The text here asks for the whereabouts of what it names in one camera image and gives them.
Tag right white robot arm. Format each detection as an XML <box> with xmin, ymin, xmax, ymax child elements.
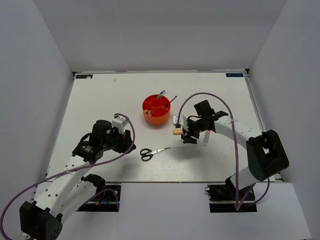
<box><xmin>181</xmin><ymin>100</ymin><xmax>290</xmax><ymax>200</ymax></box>

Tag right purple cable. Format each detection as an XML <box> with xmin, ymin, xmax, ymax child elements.
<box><xmin>176</xmin><ymin>92</ymin><xmax>271</xmax><ymax>211</ymax></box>

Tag right blue corner label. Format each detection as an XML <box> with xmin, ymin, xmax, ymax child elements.
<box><xmin>225</xmin><ymin>72</ymin><xmax>244</xmax><ymax>78</ymax></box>

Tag blue gel pen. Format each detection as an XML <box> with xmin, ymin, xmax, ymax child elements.
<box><xmin>157</xmin><ymin>90</ymin><xmax>166</xmax><ymax>99</ymax></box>

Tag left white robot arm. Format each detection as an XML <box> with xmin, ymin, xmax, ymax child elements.
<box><xmin>19</xmin><ymin>115</ymin><xmax>136</xmax><ymax>240</ymax></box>

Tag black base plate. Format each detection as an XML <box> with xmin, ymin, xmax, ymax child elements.
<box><xmin>204</xmin><ymin>184</ymin><xmax>257</xmax><ymax>213</ymax></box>
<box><xmin>77</xmin><ymin>184</ymin><xmax>122</xmax><ymax>213</ymax></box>

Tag orange round desk organizer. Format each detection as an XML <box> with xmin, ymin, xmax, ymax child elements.
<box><xmin>142</xmin><ymin>94</ymin><xmax>171</xmax><ymax>125</ymax></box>

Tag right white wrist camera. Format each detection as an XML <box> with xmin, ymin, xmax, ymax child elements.
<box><xmin>172</xmin><ymin>115</ymin><xmax>188</xmax><ymax>130</ymax></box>

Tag orange capped glue stick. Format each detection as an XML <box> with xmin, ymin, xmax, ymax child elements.
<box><xmin>202</xmin><ymin>130</ymin><xmax>211</xmax><ymax>147</ymax></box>

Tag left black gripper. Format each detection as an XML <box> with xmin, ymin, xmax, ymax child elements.
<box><xmin>102</xmin><ymin>125</ymin><xmax>137</xmax><ymax>154</ymax></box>

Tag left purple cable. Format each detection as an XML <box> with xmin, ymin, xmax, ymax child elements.
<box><xmin>0</xmin><ymin>113</ymin><xmax>136</xmax><ymax>240</ymax></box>

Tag blue ballpoint pen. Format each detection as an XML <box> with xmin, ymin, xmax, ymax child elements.
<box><xmin>164</xmin><ymin>95</ymin><xmax>177</xmax><ymax>109</ymax></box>

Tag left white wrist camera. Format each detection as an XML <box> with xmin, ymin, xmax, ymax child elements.
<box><xmin>111</xmin><ymin>114</ymin><xmax>128</xmax><ymax>134</ymax></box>

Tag yellow orange highlighter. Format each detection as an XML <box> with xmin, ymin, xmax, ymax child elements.
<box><xmin>172</xmin><ymin>128</ymin><xmax>183</xmax><ymax>136</ymax></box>

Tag blue corner label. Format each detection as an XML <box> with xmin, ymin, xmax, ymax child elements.
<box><xmin>75</xmin><ymin>74</ymin><xmax>93</xmax><ymax>79</ymax></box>
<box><xmin>225</xmin><ymin>72</ymin><xmax>244</xmax><ymax>78</ymax></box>

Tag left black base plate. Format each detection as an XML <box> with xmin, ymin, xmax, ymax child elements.
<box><xmin>77</xmin><ymin>184</ymin><xmax>122</xmax><ymax>213</ymax></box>

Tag left blue corner label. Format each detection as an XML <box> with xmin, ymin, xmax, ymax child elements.
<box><xmin>75</xmin><ymin>74</ymin><xmax>93</xmax><ymax>79</ymax></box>

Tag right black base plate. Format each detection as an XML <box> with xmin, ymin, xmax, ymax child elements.
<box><xmin>204</xmin><ymin>184</ymin><xmax>257</xmax><ymax>213</ymax></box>

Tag purple cable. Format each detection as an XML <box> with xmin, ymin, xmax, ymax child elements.
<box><xmin>176</xmin><ymin>92</ymin><xmax>271</xmax><ymax>211</ymax></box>
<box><xmin>0</xmin><ymin>113</ymin><xmax>136</xmax><ymax>240</ymax></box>

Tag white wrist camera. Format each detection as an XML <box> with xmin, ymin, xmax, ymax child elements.
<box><xmin>111</xmin><ymin>114</ymin><xmax>128</xmax><ymax>134</ymax></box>
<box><xmin>172</xmin><ymin>115</ymin><xmax>188</xmax><ymax>130</ymax></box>

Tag black handled scissors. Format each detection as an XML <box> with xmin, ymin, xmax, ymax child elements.
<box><xmin>140</xmin><ymin>147</ymin><xmax>170</xmax><ymax>162</ymax></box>

